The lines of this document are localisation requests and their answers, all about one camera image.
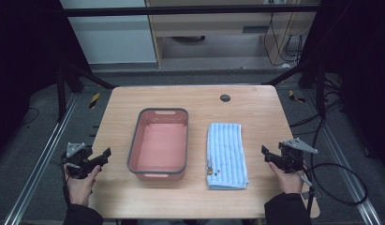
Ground pink basin with grey rim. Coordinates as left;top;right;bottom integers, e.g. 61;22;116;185
126;107;190;182

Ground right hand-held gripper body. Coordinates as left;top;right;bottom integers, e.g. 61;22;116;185
276;137;319;174

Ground black metal stand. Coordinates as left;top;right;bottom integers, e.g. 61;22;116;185
54;59;118;123
263;57;329;120

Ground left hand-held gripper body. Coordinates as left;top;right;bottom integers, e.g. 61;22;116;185
60;142;102;180

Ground yellow black tape strip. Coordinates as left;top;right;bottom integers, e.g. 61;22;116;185
288;89;307;104
88;92;101;110

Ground person's right hand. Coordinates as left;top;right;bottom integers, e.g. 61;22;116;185
267;161;305;196

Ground black horizontal frame bar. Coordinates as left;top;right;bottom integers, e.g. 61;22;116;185
62;4;321;18

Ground black hanging cables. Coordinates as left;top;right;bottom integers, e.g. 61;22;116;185
262;0;306;68

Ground wooden desk frame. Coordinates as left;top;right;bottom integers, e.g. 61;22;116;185
144;0;322;68

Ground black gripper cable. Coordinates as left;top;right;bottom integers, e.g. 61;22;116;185
304;120;369;207

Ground person's left hand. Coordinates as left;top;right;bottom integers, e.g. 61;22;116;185
64;164;102;207

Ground aluminium floor rail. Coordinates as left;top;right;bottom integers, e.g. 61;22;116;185
2;93;81;225
301;88;385;225

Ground white cabinet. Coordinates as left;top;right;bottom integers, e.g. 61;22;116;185
59;0;158;66

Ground blue striped folded towel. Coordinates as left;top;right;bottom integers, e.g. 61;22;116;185
205;122;250;191

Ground black floor cable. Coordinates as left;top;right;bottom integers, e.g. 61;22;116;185
20;106;40;128

